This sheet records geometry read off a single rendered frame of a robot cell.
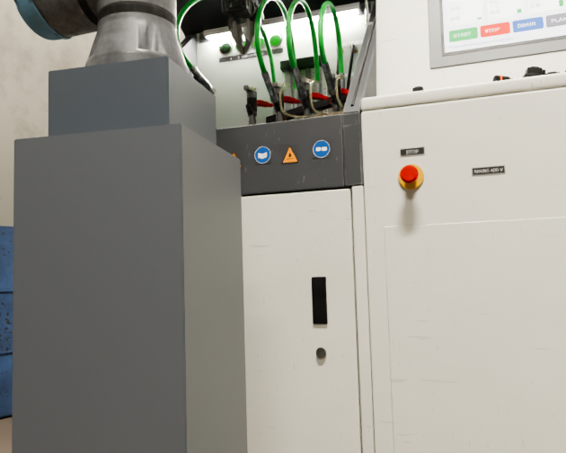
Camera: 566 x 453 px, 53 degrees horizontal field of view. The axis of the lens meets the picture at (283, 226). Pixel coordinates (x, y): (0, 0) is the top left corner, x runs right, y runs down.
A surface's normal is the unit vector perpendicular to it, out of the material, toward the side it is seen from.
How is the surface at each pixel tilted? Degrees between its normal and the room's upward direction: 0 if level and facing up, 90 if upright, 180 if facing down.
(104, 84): 90
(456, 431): 90
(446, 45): 76
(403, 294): 90
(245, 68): 90
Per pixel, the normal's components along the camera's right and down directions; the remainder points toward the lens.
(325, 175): -0.32, -0.07
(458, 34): -0.32, -0.30
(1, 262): 0.70, -0.07
